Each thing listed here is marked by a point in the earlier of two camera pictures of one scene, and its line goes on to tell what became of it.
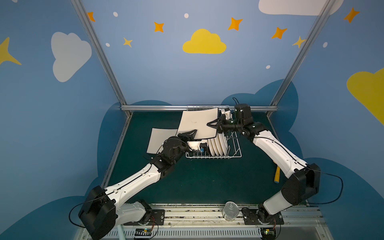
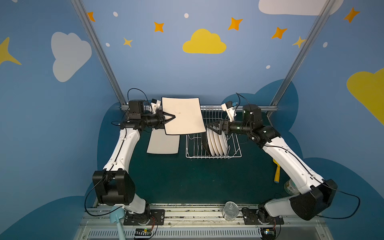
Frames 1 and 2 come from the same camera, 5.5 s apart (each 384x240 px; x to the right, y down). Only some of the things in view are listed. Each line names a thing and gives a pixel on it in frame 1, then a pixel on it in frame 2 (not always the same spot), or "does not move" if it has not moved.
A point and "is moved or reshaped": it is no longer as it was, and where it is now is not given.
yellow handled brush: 276,180 does not move
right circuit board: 268,233 does not move
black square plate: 204,149 → 205,143
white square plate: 198,120 is moved or reshaped
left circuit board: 143,232 does not move
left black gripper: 186,136 → 162,120
